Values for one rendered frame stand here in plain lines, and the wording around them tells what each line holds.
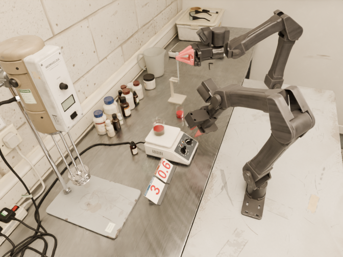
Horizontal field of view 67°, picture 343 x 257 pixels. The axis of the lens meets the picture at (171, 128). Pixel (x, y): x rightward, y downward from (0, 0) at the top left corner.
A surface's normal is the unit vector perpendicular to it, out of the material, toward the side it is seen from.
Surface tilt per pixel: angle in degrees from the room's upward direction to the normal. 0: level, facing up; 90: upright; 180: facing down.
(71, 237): 0
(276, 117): 90
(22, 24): 90
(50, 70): 90
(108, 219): 0
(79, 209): 0
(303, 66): 90
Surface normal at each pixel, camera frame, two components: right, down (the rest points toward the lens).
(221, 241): -0.06, -0.75
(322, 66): -0.37, 0.63
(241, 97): -0.84, 0.36
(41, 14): 0.93, 0.20
